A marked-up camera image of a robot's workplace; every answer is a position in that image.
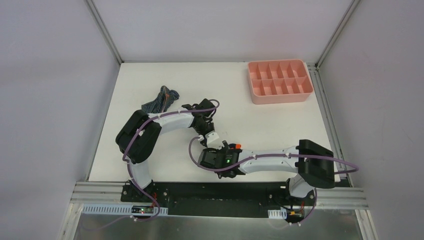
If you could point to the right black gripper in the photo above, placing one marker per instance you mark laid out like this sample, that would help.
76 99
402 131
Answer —
205 158

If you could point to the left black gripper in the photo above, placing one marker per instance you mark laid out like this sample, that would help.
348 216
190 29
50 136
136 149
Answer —
205 127

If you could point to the navy orange underwear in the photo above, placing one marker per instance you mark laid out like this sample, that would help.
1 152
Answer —
236 146

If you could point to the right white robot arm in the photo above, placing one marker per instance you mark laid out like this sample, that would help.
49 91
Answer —
308 161

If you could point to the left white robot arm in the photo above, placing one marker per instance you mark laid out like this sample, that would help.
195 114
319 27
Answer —
138 137

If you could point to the striped blue underwear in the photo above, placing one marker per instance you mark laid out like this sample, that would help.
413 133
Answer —
164 99

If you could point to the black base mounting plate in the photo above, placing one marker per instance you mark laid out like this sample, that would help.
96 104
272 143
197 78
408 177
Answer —
217 199

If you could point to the pink divided organizer tray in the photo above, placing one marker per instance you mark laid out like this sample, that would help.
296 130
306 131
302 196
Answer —
279 81

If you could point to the right white cable duct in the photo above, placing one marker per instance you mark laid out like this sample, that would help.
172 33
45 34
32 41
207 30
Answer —
277 214

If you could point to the white cable duct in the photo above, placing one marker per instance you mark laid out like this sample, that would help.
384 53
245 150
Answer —
277 214
123 209

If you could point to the left white cable duct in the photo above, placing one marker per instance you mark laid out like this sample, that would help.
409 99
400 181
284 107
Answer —
123 209

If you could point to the aluminium frame rail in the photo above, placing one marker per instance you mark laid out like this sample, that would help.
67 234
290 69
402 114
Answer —
346 198

